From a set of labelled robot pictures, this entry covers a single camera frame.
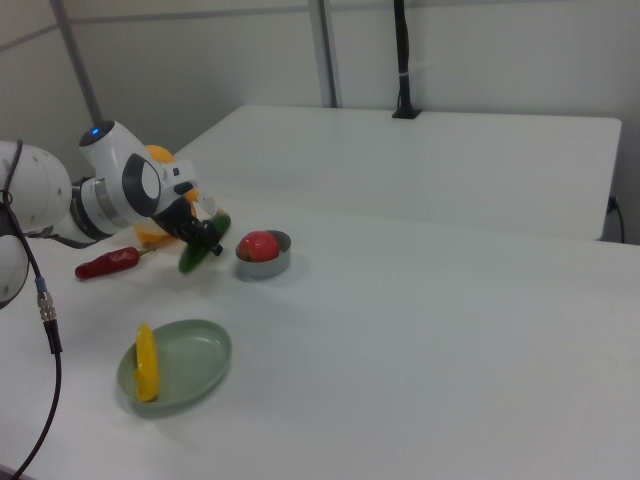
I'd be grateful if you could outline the red apple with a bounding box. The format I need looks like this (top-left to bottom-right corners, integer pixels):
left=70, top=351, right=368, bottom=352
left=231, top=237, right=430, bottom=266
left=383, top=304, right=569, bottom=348
left=237, top=229, right=280, bottom=264

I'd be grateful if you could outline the black pole with white band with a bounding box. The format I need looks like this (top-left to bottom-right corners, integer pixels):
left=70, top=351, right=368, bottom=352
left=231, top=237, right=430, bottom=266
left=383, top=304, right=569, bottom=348
left=391, top=0, right=422, bottom=120

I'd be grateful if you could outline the pale green plate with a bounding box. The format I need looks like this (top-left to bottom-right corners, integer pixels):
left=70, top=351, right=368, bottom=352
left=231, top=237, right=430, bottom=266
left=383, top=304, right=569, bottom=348
left=117, top=318, right=233, bottom=419

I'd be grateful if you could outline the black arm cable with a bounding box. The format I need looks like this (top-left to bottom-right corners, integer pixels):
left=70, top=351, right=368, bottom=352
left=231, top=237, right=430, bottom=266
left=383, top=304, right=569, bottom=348
left=0, top=139, right=65, bottom=480

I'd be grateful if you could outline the grey partition post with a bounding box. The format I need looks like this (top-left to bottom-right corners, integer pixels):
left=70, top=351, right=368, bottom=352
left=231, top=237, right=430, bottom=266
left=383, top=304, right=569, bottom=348
left=49, top=0, right=110, bottom=132
left=307, top=0, right=342, bottom=109

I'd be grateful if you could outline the green cucumber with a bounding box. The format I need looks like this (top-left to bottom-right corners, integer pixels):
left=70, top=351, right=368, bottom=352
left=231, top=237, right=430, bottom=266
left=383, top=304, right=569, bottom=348
left=178, top=213, right=232, bottom=275

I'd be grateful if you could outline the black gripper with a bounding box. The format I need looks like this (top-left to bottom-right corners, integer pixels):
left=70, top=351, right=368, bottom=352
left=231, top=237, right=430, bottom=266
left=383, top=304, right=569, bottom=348
left=152, top=197, right=225, bottom=257

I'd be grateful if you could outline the small metal bowl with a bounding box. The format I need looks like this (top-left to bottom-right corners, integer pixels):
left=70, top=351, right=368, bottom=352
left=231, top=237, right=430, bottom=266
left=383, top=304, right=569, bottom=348
left=234, top=229, right=293, bottom=281

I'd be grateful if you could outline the yellow plush chick toy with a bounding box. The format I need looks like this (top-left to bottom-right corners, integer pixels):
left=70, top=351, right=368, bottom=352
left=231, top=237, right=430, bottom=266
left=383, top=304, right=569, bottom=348
left=132, top=143, right=220, bottom=251

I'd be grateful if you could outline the yellow banana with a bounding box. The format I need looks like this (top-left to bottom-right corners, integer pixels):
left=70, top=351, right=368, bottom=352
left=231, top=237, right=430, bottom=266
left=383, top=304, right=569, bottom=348
left=134, top=323, right=160, bottom=403

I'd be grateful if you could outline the black wall cable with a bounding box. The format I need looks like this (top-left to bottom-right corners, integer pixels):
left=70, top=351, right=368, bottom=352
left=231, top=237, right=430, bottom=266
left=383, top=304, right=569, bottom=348
left=606, top=194, right=627, bottom=245

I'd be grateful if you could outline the red chili pepper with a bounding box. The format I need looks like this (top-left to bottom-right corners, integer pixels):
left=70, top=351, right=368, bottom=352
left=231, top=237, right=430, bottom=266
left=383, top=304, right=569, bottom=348
left=74, top=246, right=156, bottom=282

